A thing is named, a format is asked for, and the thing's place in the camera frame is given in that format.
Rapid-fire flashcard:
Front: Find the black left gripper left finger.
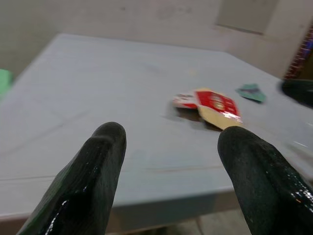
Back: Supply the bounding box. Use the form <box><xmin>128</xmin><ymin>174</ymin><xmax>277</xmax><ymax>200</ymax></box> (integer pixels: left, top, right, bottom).
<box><xmin>16</xmin><ymin>121</ymin><xmax>127</xmax><ymax>235</ymax></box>

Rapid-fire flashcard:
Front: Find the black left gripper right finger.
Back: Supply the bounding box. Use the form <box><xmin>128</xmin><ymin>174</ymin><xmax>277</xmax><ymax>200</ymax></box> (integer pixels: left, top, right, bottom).
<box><xmin>217</xmin><ymin>126</ymin><xmax>313</xmax><ymax>235</ymax></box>

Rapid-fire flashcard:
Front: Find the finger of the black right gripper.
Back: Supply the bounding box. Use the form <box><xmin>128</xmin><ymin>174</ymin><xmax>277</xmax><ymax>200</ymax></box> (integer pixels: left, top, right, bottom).
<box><xmin>278</xmin><ymin>78</ymin><xmax>313</xmax><ymax>109</ymax></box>

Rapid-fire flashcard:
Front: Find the red patterned curtain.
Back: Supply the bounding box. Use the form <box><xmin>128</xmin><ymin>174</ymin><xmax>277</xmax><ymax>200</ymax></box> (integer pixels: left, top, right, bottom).
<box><xmin>283</xmin><ymin>23</ymin><xmax>313</xmax><ymax>80</ymax></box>

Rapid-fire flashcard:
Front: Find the green crumpled wrapper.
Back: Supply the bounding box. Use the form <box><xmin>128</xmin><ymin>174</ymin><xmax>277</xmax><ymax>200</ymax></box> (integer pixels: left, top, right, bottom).
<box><xmin>235</xmin><ymin>83</ymin><xmax>267</xmax><ymax>103</ymax></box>

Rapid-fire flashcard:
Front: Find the red flattened cardboard box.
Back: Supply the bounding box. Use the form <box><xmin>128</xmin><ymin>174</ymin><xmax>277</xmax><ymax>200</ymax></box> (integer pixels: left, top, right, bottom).
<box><xmin>193</xmin><ymin>87</ymin><xmax>244</xmax><ymax>131</ymax></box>

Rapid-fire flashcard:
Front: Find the grey table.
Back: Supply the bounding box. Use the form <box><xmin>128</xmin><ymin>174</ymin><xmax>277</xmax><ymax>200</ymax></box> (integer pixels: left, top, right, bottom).
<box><xmin>0</xmin><ymin>33</ymin><xmax>313</xmax><ymax>232</ymax></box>

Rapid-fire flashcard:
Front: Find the red and white crumpled wrapper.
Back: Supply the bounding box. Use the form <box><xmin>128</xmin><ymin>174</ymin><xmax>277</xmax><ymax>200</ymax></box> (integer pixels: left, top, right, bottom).
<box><xmin>172</xmin><ymin>92</ymin><xmax>199</xmax><ymax>110</ymax></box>

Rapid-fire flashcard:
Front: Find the green plastic object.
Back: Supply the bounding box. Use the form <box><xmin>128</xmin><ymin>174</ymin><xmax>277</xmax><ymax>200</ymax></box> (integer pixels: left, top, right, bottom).
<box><xmin>0</xmin><ymin>69</ymin><xmax>15</xmax><ymax>98</ymax></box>

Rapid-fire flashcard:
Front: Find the white wall panel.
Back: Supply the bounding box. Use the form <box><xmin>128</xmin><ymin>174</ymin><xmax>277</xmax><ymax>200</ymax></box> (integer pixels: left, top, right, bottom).
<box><xmin>214</xmin><ymin>0</ymin><xmax>277</xmax><ymax>35</ymax></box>

